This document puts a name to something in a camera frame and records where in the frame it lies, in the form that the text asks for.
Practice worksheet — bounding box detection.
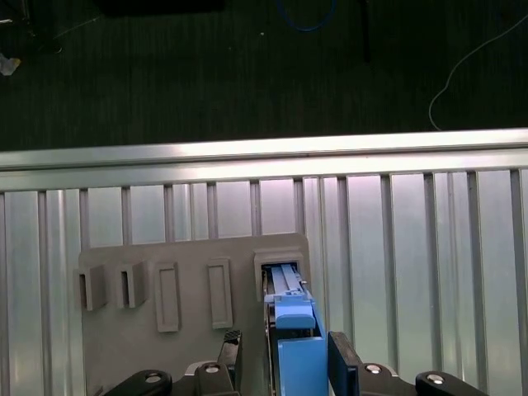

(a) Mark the blue floor cable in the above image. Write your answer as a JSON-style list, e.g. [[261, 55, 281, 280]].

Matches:
[[275, 0, 338, 33]]

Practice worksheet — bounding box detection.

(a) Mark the hard disk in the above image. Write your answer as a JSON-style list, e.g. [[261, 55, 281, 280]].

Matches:
[[260, 263, 330, 396]]

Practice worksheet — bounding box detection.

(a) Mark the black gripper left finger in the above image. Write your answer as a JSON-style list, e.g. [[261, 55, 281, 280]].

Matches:
[[97, 329, 245, 396]]

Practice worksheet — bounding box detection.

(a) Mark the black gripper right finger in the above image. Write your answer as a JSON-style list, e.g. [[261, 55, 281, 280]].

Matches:
[[328, 330, 490, 396]]

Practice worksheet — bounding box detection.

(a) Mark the dark chair base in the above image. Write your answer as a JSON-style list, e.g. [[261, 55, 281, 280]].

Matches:
[[0, 0, 64, 54]]

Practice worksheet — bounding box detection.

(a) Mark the white scrap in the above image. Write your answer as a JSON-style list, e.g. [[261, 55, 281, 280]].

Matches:
[[0, 52, 21, 78]]

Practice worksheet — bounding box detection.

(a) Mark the white floor cable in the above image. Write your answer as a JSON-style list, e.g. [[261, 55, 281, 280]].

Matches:
[[427, 2, 528, 132]]

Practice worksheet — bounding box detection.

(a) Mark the grey parts rack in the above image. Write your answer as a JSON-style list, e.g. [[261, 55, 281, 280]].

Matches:
[[73, 232, 311, 396]]

